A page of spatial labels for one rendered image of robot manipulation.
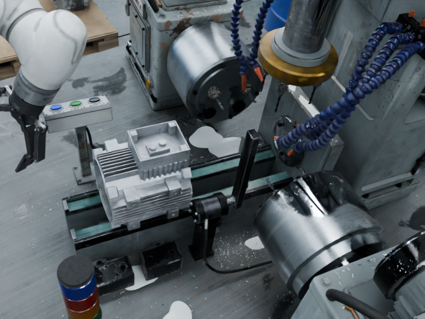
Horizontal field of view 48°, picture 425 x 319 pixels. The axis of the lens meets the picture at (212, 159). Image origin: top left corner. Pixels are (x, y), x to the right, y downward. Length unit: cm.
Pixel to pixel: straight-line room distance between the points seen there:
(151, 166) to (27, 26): 38
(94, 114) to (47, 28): 36
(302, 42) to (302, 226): 39
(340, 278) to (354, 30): 61
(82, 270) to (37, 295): 47
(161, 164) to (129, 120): 57
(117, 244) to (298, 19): 70
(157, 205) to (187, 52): 48
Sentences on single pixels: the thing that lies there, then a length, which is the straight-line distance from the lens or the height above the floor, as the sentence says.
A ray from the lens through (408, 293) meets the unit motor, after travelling 82.
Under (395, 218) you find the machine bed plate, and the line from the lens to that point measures 157.
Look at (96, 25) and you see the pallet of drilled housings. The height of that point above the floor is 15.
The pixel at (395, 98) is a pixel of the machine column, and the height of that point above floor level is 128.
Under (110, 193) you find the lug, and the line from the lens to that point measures 108.
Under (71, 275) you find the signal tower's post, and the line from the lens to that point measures 83.
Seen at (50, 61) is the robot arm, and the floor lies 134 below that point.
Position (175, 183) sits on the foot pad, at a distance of 110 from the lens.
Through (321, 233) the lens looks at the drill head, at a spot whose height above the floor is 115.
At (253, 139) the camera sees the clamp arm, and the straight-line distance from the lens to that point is 98.
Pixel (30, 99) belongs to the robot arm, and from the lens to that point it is 108.
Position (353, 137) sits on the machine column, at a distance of 130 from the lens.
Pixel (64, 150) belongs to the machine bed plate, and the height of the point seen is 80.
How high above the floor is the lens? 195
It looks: 49 degrees down
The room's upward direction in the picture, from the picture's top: 10 degrees clockwise
